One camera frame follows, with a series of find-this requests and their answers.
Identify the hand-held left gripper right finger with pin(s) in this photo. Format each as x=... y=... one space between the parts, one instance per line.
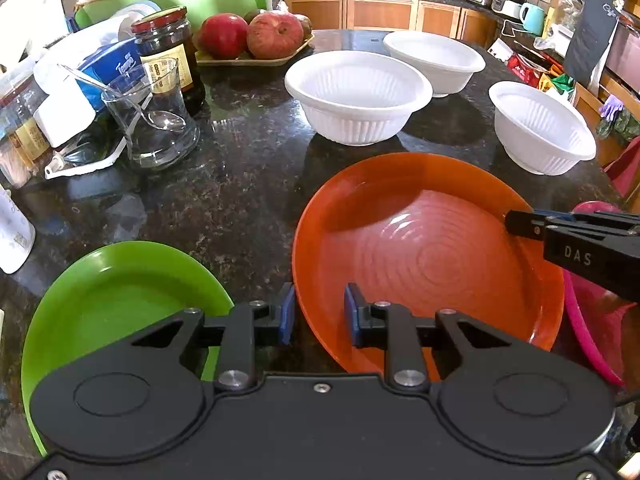
x=351 y=317

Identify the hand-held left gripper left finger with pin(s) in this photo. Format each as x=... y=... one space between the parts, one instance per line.
x=286 y=312

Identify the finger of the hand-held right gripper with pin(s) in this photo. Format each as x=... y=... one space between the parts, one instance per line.
x=522 y=223
x=595 y=221

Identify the orange plate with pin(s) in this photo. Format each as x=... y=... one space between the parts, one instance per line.
x=425 y=250

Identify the white ribbed plastic bowl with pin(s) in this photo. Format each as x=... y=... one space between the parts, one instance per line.
x=357 y=85
x=540 y=125
x=430 y=52

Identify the stack of grey plates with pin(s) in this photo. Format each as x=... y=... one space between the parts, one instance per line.
x=140 y=10

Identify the pink plastic basin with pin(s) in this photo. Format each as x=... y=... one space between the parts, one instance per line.
x=595 y=320

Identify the dark red cloth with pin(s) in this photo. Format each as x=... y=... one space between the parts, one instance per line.
x=627 y=165

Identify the purple glove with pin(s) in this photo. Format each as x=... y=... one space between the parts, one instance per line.
x=611 y=107

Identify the red snack packets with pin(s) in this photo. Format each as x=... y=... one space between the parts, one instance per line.
x=525 y=67

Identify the green plate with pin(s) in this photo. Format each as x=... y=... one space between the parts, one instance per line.
x=115 y=300

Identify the pink appliance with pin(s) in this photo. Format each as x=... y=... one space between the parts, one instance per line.
x=625 y=50

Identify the black apron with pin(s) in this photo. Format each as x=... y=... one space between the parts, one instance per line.
x=595 y=25

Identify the glass measuring cup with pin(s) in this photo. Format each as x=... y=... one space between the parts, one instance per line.
x=160 y=152

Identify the mint green mug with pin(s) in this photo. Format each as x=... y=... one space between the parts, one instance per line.
x=532 y=17

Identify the metal spoon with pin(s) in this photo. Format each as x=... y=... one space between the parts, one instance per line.
x=165 y=120

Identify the wooden kitchen cabinets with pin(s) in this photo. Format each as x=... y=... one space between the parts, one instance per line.
x=390 y=15

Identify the beige fruit tray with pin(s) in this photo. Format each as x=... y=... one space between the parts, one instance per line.
x=250 y=61

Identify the pale red apple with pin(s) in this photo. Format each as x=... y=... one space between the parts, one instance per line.
x=275 y=35

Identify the dark red apple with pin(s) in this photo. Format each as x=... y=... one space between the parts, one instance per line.
x=222 y=35

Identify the white bottle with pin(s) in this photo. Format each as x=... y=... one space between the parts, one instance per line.
x=12 y=230

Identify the brown kiwi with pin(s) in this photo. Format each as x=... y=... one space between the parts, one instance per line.
x=305 y=25
x=252 y=15

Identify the white box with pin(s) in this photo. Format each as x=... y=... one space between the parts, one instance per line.
x=65 y=115

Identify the dark jar with red lid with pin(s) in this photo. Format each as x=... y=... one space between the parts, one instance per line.
x=165 y=40

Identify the blue tissue pack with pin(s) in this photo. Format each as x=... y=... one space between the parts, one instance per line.
x=105 y=70

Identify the clear container with yellow label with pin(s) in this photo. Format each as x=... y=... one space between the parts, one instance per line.
x=22 y=130

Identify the white plastic bag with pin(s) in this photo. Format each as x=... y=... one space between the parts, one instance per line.
x=75 y=45

